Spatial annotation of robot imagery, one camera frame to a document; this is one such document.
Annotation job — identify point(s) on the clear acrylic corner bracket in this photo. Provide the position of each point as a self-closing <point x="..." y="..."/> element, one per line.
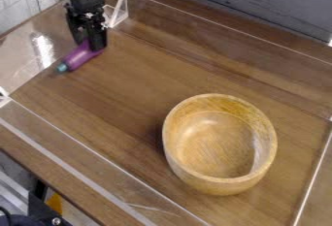
<point x="115" y="14"/>

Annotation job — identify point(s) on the yellow object under table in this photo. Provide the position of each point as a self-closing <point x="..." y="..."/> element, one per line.
<point x="55" y="203"/>

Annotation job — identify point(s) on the clear acrylic tray walls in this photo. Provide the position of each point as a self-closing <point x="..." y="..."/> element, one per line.
<point x="84" y="128"/>

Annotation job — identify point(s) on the brown wooden bowl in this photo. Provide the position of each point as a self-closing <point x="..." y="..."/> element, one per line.
<point x="219" y="143"/>

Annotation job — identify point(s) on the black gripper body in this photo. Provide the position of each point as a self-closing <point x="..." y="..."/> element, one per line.
<point x="84" y="0"/>

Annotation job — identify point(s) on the black clamp with screw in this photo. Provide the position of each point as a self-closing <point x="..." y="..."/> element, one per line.
<point x="40" y="212"/>

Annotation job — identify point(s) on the purple toy eggplant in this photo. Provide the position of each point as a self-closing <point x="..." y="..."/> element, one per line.
<point x="78" y="57"/>

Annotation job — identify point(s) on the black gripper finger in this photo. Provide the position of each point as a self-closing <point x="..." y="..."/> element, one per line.
<point x="96" y="33"/>
<point x="76" y="26"/>

